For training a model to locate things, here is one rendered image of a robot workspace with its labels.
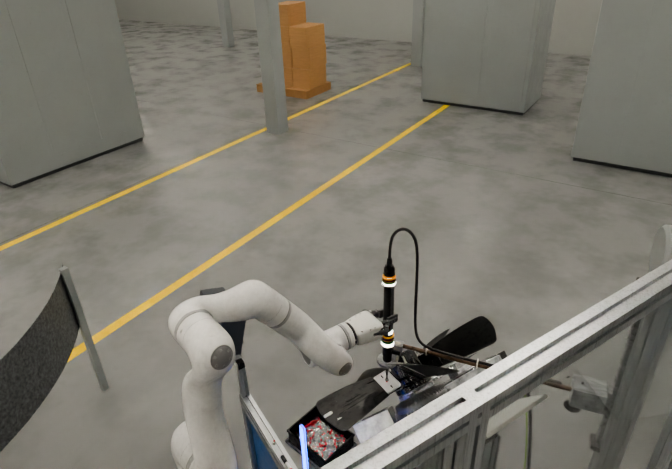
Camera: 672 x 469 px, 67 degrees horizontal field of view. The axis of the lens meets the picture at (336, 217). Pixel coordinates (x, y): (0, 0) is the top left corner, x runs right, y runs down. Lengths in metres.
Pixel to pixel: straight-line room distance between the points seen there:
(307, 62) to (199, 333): 8.59
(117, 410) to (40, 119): 4.56
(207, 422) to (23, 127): 6.21
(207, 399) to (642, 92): 6.15
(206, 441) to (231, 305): 0.36
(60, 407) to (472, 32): 7.41
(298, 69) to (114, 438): 7.49
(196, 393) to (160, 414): 2.25
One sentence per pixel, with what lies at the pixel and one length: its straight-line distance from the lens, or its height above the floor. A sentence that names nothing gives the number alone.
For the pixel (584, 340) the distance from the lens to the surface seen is 0.87.
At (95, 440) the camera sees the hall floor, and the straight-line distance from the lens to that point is 3.63.
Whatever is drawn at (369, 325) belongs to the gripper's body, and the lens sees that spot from 1.65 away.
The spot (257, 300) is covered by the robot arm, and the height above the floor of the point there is 1.80.
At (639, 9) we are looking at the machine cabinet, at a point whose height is 1.82.
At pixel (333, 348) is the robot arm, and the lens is 1.49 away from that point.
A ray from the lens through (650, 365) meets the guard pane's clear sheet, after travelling 1.27.
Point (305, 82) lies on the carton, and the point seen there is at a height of 0.27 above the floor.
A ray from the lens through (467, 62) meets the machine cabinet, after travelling 8.89.
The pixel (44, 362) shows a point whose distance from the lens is 3.12.
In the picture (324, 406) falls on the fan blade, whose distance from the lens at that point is 1.91.
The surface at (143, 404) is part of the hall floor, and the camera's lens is 3.70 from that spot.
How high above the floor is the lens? 2.59
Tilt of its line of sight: 29 degrees down
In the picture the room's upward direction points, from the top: 2 degrees counter-clockwise
